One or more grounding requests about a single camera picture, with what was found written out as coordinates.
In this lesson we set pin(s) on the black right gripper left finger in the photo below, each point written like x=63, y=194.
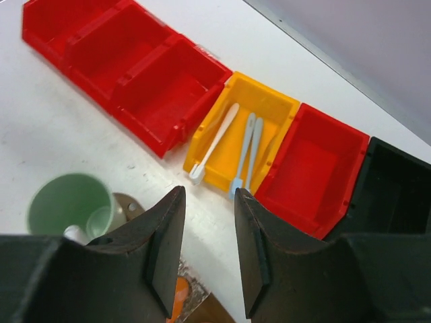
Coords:
x=127, y=275

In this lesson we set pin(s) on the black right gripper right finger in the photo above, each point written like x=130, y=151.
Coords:
x=290, y=276

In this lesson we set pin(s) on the orange toothpaste tube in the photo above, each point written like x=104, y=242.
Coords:
x=181, y=294

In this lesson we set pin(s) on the clear textured glass holder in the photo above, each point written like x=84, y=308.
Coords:
x=190, y=292

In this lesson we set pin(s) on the white toothbrush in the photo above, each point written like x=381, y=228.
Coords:
x=198, y=171
x=76, y=234

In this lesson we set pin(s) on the green cup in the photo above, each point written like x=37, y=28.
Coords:
x=74, y=199

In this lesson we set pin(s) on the brown oval wooden tray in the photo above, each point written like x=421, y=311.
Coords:
x=211, y=310

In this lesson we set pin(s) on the red toothpaste bin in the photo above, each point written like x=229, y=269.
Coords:
x=311, y=180

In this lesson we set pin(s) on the black bin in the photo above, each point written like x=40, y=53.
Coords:
x=391, y=194

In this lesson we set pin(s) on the yellow bin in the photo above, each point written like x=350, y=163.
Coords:
x=277, y=111

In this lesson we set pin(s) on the left red bin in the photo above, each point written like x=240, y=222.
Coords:
x=47, y=25

